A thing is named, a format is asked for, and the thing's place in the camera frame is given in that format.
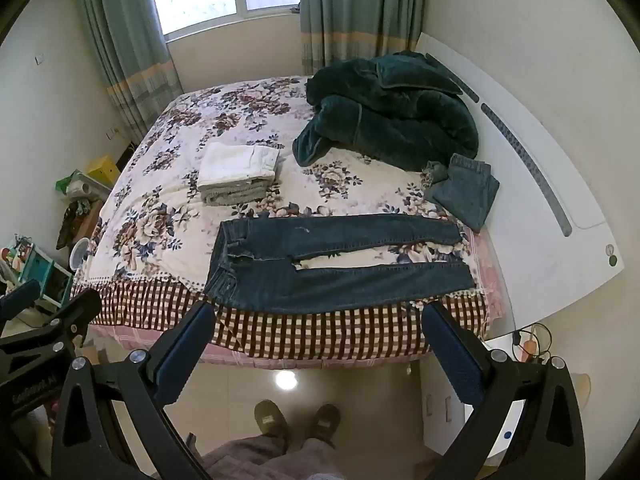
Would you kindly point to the person's slipper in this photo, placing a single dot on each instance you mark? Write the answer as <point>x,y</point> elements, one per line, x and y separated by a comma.
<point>272,420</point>
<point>322,422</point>

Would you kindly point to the dark green quilt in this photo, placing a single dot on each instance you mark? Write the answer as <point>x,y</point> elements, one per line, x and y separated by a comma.
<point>390,115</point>

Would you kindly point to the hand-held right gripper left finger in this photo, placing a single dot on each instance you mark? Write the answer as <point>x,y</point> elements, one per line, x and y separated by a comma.
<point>185,355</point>

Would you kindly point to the folded white pants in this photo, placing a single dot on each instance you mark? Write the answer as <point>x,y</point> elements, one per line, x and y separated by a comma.
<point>230,165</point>

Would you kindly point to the floral blanket with checkered border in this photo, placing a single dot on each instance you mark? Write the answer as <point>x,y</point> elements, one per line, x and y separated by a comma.
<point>240,120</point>

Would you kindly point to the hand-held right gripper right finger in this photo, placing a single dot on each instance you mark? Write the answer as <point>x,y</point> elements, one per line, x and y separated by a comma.
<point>450,355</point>

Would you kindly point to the teal shelf with clutter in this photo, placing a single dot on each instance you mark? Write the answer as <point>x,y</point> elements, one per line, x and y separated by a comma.
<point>42,272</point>

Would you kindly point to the grey-green curtain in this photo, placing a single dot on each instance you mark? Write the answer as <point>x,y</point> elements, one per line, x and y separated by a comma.
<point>130,50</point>
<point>350,15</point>

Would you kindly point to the white nightstand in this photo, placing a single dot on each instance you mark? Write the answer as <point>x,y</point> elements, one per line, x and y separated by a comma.
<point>445,400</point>

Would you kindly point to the folded light blue jeans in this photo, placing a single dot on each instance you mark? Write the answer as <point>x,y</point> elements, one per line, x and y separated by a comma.
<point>465,195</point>

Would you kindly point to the person's right slipper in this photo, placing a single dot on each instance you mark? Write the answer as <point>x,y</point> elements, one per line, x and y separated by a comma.
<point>322,422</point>

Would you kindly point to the dark blue jeans pants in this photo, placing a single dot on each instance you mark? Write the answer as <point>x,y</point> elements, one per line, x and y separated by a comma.
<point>260,260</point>

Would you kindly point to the white roll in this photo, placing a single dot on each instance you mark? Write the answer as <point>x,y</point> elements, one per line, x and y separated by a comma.
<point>82,189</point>

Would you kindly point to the orange object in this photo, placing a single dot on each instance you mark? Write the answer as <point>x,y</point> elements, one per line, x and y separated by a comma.
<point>528,350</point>

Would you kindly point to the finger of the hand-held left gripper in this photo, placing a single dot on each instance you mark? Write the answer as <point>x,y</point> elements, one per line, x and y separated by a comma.
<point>65,317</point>
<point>17,300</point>

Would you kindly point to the white headboard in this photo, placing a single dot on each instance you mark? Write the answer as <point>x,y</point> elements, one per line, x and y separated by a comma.
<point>530,240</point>

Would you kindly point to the person's left slipper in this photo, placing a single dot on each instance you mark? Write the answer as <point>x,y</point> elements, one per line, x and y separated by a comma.
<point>272,420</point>

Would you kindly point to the folded grey pants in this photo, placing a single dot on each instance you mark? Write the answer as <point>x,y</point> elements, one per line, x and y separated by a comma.
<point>225,198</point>

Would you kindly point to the yellow box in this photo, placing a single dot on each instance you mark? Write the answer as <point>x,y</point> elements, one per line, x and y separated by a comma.
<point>103,171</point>

